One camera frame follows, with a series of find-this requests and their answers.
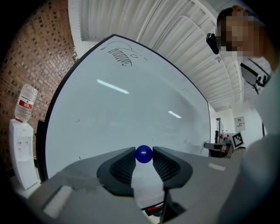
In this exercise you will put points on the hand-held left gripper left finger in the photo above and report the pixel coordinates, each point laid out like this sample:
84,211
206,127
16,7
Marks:
118,172

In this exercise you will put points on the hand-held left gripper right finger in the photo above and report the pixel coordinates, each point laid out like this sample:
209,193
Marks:
172,172

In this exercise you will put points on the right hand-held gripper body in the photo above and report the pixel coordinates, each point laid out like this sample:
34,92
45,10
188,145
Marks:
237,140

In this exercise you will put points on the blue round magnet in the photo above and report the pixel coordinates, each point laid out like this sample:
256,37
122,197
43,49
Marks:
143,154

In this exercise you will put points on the black-framed whiteboard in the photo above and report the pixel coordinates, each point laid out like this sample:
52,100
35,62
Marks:
122,113

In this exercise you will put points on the red whiteboard marker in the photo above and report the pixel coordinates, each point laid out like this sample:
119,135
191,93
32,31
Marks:
155,208

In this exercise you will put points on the black metal stand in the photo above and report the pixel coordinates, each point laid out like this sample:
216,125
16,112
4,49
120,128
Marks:
218,131

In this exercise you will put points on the white water dispenser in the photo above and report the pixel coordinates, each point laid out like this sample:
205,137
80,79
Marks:
22,153

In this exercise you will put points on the person's head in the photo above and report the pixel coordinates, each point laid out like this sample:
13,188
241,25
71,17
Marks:
239,30

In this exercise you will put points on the clear water bottle red label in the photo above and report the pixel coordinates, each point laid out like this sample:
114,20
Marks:
25,102

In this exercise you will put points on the white wall poster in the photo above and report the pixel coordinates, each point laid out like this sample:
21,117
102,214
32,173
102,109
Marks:
239,123

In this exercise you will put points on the black head-worn camera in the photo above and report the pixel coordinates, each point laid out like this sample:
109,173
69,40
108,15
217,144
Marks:
212,43

